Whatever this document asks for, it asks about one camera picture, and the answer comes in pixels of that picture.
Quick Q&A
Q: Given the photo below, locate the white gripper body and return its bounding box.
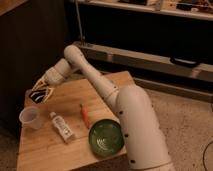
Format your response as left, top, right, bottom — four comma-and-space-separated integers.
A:
44, 58, 72, 85

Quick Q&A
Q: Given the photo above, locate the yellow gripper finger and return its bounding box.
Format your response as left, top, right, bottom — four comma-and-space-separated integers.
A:
32, 76, 47, 91
43, 87, 55, 102

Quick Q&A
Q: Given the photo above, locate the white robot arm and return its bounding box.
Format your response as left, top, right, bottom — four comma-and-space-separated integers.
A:
32, 45, 176, 171

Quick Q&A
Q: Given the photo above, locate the translucent plastic cup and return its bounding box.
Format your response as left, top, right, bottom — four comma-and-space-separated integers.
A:
19, 106, 43, 130

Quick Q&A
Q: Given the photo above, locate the green ceramic plate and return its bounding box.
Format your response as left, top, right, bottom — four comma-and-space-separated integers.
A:
88, 119, 124, 157

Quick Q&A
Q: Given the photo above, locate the orange carrot toy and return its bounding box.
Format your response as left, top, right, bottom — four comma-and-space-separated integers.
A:
80, 104, 90, 129

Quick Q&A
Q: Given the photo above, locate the dark wooden cabinet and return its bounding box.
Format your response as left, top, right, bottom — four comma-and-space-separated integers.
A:
0, 0, 68, 135

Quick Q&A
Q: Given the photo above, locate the white tube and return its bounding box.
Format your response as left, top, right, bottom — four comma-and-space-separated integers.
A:
50, 112, 74, 143

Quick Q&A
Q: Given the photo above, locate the wooden table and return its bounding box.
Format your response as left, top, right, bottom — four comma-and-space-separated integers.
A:
16, 70, 166, 171

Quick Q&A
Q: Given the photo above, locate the metal pole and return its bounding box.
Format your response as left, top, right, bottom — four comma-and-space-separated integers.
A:
75, 0, 85, 45

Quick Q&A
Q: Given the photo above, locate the long metal case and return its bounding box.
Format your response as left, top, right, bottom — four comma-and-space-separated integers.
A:
74, 41, 213, 82

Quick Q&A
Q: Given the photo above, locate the upper shelf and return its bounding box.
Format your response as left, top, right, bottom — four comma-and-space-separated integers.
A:
69, 0, 213, 22

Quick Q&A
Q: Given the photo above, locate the black case handle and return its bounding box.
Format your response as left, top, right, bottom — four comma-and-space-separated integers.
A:
170, 57, 201, 68

